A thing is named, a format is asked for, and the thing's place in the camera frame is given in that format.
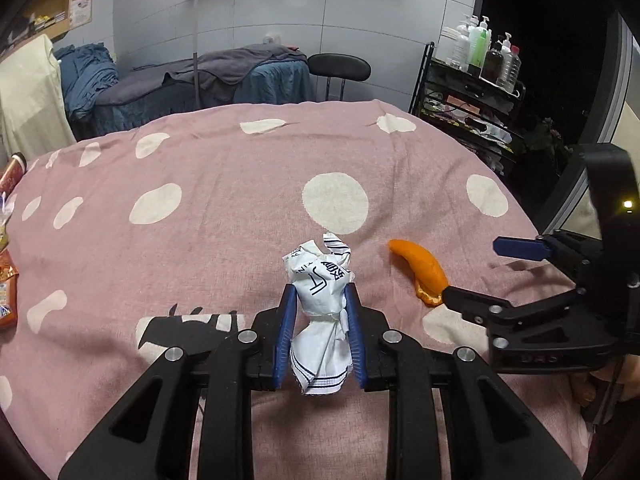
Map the black wire cart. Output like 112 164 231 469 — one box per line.
409 41 528 181

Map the wall poster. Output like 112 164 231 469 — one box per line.
70 0 95 28

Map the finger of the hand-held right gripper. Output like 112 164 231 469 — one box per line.
442 285 588 333
492 232 603 288

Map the person's right hand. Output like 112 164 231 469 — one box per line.
575 366 626 406

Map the green potted plant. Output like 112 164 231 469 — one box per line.
525 117 572 171

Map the massage bed with blue cover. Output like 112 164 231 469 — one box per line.
95 45 316 136

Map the cluster of pump bottles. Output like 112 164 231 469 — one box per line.
442 12 522 93

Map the white arc lamp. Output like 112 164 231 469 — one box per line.
192 0 311 108

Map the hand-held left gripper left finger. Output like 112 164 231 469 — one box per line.
57 284 301 480

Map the red snack tube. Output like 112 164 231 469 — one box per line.
0 155 27 193

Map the blue cloth pile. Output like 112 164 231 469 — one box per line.
52 44 121 121

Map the white printed paper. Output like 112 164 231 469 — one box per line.
281 231 357 397

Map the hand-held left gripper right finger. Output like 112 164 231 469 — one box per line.
345 282 583 480

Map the orange snack packet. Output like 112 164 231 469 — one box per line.
0 250 21 331

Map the grey towel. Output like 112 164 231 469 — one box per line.
165 45 308 86

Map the cream cloth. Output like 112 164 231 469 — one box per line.
0 35 76 161

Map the grey sliding glass door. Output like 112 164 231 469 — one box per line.
535 5 640 241

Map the pink polka dot blanket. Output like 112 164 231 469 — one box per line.
0 99 601 480

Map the black round stool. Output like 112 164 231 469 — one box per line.
307 53 372 102

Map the orange peel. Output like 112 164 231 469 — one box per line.
388 239 447 307

